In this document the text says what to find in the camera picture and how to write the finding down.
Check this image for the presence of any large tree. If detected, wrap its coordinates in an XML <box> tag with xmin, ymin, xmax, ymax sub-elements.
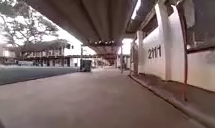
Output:
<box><xmin>0</xmin><ymin>0</ymin><xmax>61</xmax><ymax>61</ymax></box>

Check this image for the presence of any concrete kerb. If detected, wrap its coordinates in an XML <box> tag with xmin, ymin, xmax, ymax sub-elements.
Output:
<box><xmin>128</xmin><ymin>74</ymin><xmax>215</xmax><ymax>128</ymax></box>

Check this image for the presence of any overhead concrete canopy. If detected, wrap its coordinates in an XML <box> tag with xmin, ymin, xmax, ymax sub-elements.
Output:
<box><xmin>24</xmin><ymin>0</ymin><xmax>163</xmax><ymax>66</ymax></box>

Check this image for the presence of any grey concrete path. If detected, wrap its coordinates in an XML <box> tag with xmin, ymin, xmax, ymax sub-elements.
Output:
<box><xmin>0</xmin><ymin>66</ymin><xmax>209</xmax><ymax>128</ymax></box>

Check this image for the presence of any white building with black numerals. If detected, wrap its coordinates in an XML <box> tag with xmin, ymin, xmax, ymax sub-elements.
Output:
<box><xmin>128</xmin><ymin>0</ymin><xmax>215</xmax><ymax>94</ymax></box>

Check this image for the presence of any dark flat ground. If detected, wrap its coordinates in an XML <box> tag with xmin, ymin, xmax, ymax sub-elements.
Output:
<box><xmin>0</xmin><ymin>65</ymin><xmax>79</xmax><ymax>87</ymax></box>

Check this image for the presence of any brown dirt strip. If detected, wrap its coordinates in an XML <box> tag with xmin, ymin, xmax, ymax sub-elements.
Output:
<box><xmin>129</xmin><ymin>72</ymin><xmax>215</xmax><ymax>121</ymax></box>

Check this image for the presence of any two-storey building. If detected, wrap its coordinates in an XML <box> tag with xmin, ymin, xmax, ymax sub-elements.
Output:
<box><xmin>14</xmin><ymin>39</ymin><xmax>83</xmax><ymax>68</ymax></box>

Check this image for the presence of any pole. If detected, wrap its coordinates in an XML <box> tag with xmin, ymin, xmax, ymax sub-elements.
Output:
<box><xmin>119</xmin><ymin>44</ymin><xmax>125</xmax><ymax>74</ymax></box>

